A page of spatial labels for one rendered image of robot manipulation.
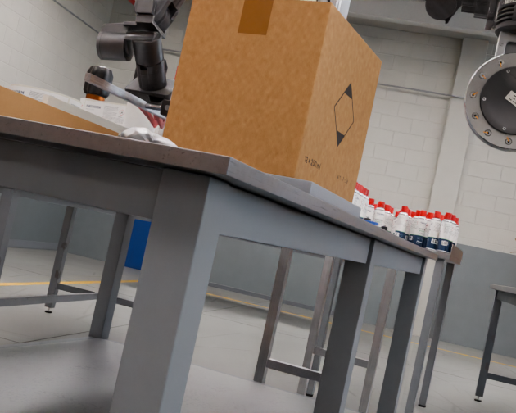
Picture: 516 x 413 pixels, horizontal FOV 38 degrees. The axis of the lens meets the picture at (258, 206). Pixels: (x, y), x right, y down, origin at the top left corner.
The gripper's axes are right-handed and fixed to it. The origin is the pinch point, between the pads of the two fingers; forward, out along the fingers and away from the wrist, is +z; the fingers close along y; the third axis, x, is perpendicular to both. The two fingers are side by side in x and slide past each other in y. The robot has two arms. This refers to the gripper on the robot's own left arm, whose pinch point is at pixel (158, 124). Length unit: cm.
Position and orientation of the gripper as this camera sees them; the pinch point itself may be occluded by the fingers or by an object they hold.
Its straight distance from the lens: 162.7
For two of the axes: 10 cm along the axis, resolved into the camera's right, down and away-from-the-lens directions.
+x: -3.9, 5.5, -7.4
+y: -9.2, -1.9, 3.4
